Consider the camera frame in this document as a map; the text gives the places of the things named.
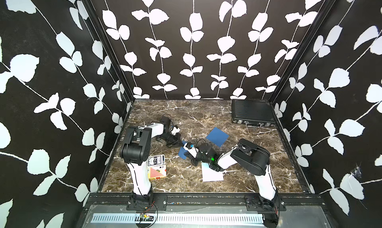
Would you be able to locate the blue square paper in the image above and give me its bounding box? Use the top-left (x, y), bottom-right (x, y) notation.
top-left (206, 127), bottom-right (229, 147)
top-left (178, 140), bottom-right (187, 160)

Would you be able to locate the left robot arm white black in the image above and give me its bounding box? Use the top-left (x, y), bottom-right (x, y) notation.
top-left (120, 115), bottom-right (183, 205)

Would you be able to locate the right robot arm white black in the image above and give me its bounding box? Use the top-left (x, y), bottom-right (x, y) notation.
top-left (183, 138), bottom-right (277, 211)

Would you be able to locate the white square paper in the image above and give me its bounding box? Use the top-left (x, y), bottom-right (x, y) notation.
top-left (202, 163), bottom-right (224, 182)

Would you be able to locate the blue white poker card box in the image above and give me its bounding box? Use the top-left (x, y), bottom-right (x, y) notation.
top-left (147, 154), bottom-right (165, 167)

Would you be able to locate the yellow red card box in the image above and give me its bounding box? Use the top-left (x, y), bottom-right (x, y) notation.
top-left (147, 164), bottom-right (167, 180)

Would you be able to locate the black case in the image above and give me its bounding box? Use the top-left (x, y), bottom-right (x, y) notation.
top-left (231, 100), bottom-right (276, 127)

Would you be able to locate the small green circuit board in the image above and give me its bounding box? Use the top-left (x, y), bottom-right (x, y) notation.
top-left (139, 214), bottom-right (154, 223)

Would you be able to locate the white perforated strip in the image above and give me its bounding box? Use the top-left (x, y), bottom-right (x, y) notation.
top-left (91, 213), bottom-right (264, 226)

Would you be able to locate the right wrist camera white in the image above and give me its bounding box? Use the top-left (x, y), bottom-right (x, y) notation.
top-left (183, 142), bottom-right (199, 158)

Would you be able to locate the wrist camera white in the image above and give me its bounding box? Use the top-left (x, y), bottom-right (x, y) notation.
top-left (171, 125), bottom-right (180, 135)
top-left (183, 142), bottom-right (199, 158)

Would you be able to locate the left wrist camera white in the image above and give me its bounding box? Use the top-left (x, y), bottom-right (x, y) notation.
top-left (171, 125), bottom-right (180, 135)

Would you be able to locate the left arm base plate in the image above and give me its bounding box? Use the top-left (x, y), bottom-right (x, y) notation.
top-left (126, 194), bottom-right (168, 212)

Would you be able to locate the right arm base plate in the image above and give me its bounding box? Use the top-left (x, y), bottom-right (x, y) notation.
top-left (244, 194), bottom-right (287, 213)

